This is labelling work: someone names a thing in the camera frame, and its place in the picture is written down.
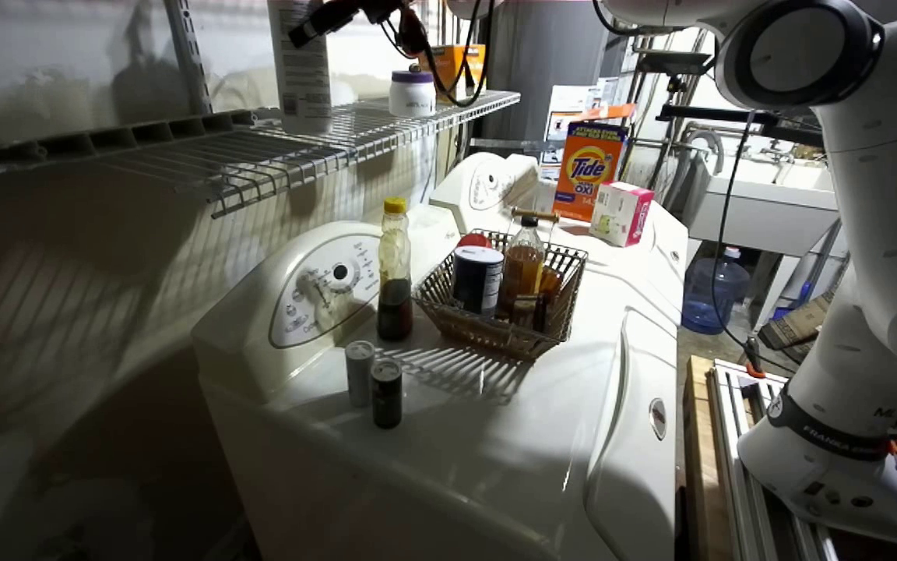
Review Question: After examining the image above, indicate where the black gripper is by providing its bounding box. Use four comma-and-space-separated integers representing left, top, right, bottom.
286, 0, 431, 56

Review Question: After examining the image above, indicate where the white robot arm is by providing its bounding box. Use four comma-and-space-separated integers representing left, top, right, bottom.
601, 0, 897, 540

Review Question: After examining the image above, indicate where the tall bottle dark liquid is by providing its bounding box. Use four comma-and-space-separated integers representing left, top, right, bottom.
378, 200, 411, 344

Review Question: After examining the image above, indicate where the amber bottle white label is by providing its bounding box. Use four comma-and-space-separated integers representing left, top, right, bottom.
501, 216, 546, 328

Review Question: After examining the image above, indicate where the orange box on shelf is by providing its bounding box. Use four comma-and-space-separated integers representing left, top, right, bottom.
433, 43, 487, 97

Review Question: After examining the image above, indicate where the white jar purple lid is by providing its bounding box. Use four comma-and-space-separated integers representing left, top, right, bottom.
388, 73, 436, 117

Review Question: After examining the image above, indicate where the grey water heater tank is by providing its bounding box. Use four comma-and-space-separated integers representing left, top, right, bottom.
484, 0, 606, 140

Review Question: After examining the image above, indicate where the white dryer machine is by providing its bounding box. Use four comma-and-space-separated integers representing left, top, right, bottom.
431, 153, 554, 232

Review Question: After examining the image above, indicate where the red lidded container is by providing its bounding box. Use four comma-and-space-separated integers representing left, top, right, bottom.
457, 233, 493, 246

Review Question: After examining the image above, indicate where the orange Tide detergent box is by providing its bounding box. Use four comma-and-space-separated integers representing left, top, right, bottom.
554, 120, 628, 222

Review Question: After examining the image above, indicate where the dark can white lid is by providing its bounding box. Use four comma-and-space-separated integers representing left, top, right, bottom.
452, 246, 503, 316

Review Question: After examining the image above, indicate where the pink and white box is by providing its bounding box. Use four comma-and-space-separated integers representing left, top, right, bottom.
592, 181, 653, 246

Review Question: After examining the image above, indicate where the grey small can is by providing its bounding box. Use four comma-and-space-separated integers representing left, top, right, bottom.
347, 340, 378, 405

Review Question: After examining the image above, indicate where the dark small can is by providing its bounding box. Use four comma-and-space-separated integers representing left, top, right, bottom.
370, 362, 402, 430

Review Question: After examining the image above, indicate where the white washing machine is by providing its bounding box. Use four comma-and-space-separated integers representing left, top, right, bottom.
193, 210, 687, 561

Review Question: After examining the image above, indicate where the blue water jug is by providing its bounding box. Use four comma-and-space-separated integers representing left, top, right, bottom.
683, 246, 750, 334

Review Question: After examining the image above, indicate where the white utility sink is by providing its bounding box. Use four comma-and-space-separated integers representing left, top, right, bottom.
687, 161, 838, 255

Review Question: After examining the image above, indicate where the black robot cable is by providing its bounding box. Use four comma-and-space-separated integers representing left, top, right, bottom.
404, 0, 503, 109

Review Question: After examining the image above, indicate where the white wire shelf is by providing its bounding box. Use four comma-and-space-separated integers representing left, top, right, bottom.
0, 90, 521, 218

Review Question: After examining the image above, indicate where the wire and wicker basket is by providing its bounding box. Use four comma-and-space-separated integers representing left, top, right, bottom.
411, 226, 592, 366

